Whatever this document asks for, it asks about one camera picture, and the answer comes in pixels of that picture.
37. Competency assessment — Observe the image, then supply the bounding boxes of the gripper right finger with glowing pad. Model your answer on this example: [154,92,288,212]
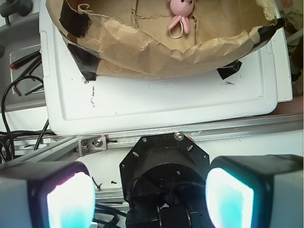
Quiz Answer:
[206,154,304,228]

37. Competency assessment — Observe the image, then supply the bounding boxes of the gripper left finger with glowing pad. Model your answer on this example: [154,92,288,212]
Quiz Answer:
[0,161,95,228]

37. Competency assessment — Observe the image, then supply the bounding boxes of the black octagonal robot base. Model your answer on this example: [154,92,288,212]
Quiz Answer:
[120,132,213,228]

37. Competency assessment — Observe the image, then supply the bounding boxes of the brown paper bag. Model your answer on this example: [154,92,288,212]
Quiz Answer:
[46,0,284,80]

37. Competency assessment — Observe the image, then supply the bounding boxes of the pink plush bunny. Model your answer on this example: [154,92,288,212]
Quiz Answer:
[167,0,195,39]

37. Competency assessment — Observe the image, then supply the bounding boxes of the aluminium extrusion frame rail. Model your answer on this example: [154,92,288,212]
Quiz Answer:
[15,113,304,167]

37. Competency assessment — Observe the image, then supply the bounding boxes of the black cables on table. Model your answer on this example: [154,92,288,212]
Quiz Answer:
[0,76,50,163]

